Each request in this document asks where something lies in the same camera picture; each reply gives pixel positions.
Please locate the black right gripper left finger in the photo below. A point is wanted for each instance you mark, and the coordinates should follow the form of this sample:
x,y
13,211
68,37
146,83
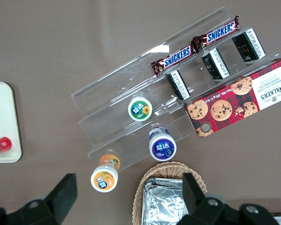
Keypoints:
x,y
61,199

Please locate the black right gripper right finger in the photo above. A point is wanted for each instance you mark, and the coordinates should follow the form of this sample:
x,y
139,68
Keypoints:
x,y
196,201

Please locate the light wicker basket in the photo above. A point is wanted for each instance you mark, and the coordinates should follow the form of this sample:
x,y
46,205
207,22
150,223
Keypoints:
x,y
154,171

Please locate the cream plastic tray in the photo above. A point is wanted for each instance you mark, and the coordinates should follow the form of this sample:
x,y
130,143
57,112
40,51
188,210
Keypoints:
x,y
2,112

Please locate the silver foil pack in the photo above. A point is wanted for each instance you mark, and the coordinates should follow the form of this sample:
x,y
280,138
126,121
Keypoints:
x,y
159,206

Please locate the orange gum bottle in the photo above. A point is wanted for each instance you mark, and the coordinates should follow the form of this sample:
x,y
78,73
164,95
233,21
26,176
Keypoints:
x,y
104,179

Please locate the blue gum bottle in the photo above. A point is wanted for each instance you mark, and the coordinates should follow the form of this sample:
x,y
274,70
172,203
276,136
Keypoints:
x,y
162,147

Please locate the red gum bottle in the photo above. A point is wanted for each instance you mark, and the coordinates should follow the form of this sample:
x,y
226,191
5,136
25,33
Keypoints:
x,y
2,145

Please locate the red Walkers cookie box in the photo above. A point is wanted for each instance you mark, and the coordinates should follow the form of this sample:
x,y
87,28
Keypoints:
x,y
224,110

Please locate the green gum bottle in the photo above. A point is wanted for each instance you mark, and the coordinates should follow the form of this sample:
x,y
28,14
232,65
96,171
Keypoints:
x,y
140,109

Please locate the clear acrylic stepped stand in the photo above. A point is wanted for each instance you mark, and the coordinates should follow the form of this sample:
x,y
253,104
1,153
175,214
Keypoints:
x,y
112,98

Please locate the small black white box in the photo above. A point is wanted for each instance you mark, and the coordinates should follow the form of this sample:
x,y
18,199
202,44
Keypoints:
x,y
178,85
248,44
215,63

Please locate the Snickers chocolate bar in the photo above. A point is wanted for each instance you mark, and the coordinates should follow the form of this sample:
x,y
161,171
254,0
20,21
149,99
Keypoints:
x,y
178,57
220,31

